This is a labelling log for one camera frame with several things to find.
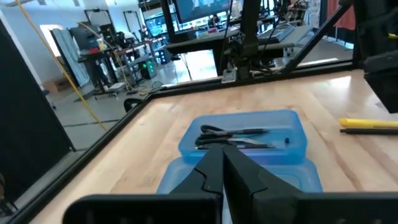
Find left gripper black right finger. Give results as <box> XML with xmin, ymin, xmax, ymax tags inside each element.
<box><xmin>223</xmin><ymin>144</ymin><xmax>398</xmax><ymax>224</ymax></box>

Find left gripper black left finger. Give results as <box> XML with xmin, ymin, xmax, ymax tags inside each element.
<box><xmin>62</xmin><ymin>144</ymin><xmax>225</xmax><ymax>224</ymax></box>

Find yellow pen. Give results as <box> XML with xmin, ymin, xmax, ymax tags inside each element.
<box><xmin>338</xmin><ymin>117</ymin><xmax>398</xmax><ymax>129</ymax></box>

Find blue translucent plastic supply box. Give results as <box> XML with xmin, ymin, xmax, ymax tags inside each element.
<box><xmin>156</xmin><ymin>108</ymin><xmax>323</xmax><ymax>195</ymax></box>

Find black-handled scissors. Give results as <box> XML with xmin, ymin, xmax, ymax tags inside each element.
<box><xmin>194</xmin><ymin>124</ymin><xmax>275</xmax><ymax>151</ymax></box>

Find black clear-barrel gel pen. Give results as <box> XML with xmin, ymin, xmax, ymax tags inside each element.
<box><xmin>214</xmin><ymin>128</ymin><xmax>271</xmax><ymax>137</ymax></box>

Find red cloth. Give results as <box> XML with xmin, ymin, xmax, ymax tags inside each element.
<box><xmin>326</xmin><ymin>0</ymin><xmax>356</xmax><ymax>31</ymax></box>

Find computer case with green lights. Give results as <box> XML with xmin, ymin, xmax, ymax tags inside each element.
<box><xmin>139</xmin><ymin>59</ymin><xmax>158</xmax><ymax>80</ymax></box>

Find black cluttered desk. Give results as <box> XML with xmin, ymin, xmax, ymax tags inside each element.
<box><xmin>77</xmin><ymin>40</ymin><xmax>156</xmax><ymax>100</ymax></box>

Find small monitor screen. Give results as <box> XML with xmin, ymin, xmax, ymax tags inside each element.
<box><xmin>144</xmin><ymin>14</ymin><xmax>169</xmax><ymax>39</ymax></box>

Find large monitor screen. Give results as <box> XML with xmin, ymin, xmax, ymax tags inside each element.
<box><xmin>172</xmin><ymin>0</ymin><xmax>233</xmax><ymax>25</ymax></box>

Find gray fabric panel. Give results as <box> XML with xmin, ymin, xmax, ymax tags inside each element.
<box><xmin>51</xmin><ymin>27</ymin><xmax>91</xmax><ymax>88</ymax></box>

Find black aluminium table frame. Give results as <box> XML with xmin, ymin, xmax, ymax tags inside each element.
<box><xmin>0</xmin><ymin>0</ymin><xmax>356</xmax><ymax>224</ymax></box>

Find yellow cable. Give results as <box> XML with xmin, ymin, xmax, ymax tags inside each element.
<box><xmin>14</xmin><ymin>0</ymin><xmax>108</xmax><ymax>132</ymax></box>

